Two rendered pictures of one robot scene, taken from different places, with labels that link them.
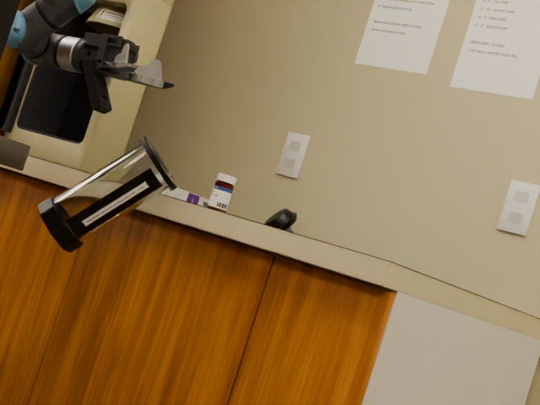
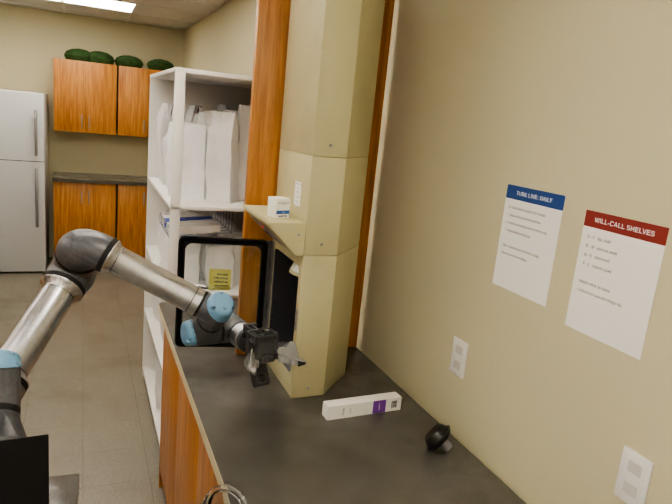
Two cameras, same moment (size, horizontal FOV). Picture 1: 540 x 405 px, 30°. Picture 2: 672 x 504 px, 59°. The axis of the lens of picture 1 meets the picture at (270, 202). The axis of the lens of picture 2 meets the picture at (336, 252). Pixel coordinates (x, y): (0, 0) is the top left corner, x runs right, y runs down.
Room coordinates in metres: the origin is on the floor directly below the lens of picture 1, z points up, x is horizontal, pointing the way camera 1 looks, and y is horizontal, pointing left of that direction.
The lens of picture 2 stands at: (0.91, -0.48, 1.82)
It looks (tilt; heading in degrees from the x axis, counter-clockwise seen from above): 13 degrees down; 29
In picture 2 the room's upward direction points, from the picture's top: 6 degrees clockwise
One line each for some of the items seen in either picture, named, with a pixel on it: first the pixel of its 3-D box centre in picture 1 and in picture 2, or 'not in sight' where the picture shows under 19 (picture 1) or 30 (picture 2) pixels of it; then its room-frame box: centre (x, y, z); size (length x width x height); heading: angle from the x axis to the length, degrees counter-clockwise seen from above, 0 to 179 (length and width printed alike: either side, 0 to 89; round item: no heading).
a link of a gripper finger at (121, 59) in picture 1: (124, 57); (252, 359); (2.07, 0.38, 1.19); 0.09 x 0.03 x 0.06; 28
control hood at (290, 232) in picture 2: not in sight; (271, 228); (2.44, 0.61, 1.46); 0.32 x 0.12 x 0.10; 53
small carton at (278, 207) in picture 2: not in sight; (278, 207); (2.40, 0.56, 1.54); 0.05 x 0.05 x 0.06; 69
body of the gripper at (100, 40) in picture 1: (106, 57); (257, 343); (2.16, 0.43, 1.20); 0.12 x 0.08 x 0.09; 64
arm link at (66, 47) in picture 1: (76, 55); (245, 337); (2.20, 0.50, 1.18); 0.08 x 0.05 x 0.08; 154
